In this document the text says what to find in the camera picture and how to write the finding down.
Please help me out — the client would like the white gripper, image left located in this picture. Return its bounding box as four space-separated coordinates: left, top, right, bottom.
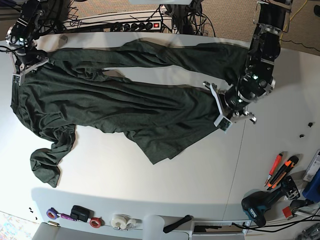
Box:
9 53 49 86

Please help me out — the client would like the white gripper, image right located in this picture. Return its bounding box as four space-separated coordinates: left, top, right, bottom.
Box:
203 81 257 133

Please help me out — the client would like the dark green t-shirt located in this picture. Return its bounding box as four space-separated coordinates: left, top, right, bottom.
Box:
11 40 248 187

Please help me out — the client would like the black robot arm, image left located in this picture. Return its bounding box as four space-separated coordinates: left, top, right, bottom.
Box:
0 0 64 86

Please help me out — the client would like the black robot arm, image right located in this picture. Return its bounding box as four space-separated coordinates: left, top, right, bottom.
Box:
203 0 293 132

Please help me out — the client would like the orange black utility knife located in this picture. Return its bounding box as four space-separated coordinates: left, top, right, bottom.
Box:
266 155 299 191

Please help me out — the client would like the red square tag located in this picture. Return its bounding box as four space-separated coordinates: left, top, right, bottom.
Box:
282 206 293 219

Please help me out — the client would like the blue box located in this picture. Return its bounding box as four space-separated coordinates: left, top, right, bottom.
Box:
302 170 320 203

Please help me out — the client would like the white plastic cup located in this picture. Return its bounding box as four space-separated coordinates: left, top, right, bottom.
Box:
142 215 165 240

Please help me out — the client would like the purple tape roll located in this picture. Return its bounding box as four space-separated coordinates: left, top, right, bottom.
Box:
46 207 59 220

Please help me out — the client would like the red tape roll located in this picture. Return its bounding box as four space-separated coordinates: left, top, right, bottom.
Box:
89 217 103 229

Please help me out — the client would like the teal black cordless drill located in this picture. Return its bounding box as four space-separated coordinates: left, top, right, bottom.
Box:
241 175 301 228

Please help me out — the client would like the black power strip red switch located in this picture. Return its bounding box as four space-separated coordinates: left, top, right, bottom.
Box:
109 21 161 33

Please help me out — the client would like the yellow cable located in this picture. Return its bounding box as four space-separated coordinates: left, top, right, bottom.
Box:
279 0 310 48

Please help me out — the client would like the black action camera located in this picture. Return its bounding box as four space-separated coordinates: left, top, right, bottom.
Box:
70 205 91 223

